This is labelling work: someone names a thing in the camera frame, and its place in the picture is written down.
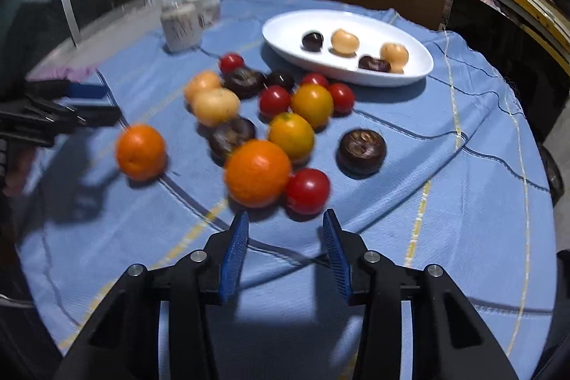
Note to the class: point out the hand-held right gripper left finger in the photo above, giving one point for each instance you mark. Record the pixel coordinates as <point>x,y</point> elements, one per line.
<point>234,255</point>

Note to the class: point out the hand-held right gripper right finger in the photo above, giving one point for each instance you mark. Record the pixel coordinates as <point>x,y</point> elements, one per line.
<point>335,255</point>

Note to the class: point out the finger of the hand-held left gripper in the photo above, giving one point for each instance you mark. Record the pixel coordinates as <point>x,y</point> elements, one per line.
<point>95,116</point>
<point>87,90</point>

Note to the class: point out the small orange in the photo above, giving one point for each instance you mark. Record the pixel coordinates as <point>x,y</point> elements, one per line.
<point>140,152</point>

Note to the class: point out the large orange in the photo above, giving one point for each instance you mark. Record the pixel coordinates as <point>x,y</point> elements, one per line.
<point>257,173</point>

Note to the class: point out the dark chocolate donut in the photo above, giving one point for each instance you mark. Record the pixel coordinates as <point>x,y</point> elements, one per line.
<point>361,150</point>

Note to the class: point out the tan round fruit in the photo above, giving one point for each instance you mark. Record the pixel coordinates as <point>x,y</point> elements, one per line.
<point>394,54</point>
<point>345,40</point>
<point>216,106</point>
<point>202,82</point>

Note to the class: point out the dark purple mangosteen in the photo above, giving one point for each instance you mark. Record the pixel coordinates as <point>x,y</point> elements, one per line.
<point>312,40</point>
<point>229,137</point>
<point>374,64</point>
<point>244,81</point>
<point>280,79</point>

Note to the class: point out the white oval plate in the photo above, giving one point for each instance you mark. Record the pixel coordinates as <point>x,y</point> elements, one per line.
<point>289,32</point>

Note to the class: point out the person's left hand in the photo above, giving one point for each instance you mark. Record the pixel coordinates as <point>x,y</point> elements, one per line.
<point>18,170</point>

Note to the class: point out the pink cloth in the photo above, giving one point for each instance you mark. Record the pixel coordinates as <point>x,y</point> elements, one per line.
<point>67,73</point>

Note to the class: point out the white printed cup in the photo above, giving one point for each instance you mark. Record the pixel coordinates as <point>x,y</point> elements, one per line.
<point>208,6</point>
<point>180,26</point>

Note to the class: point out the blue tablecloth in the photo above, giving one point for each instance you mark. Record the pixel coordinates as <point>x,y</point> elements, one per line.
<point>445,206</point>

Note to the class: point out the black stool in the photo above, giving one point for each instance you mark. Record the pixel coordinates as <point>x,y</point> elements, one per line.
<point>552,175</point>

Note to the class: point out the black chair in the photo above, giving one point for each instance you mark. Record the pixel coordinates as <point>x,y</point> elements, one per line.
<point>503,50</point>

